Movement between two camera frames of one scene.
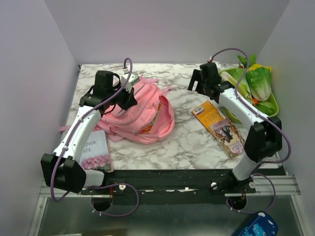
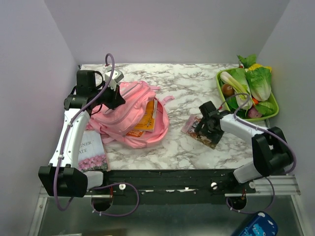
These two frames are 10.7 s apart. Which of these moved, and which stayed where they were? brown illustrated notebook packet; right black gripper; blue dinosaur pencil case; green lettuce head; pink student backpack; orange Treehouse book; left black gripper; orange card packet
Moved: left black gripper; orange Treehouse book; right black gripper; pink student backpack; orange card packet; brown illustrated notebook packet
Stayed: green lettuce head; blue dinosaur pencil case
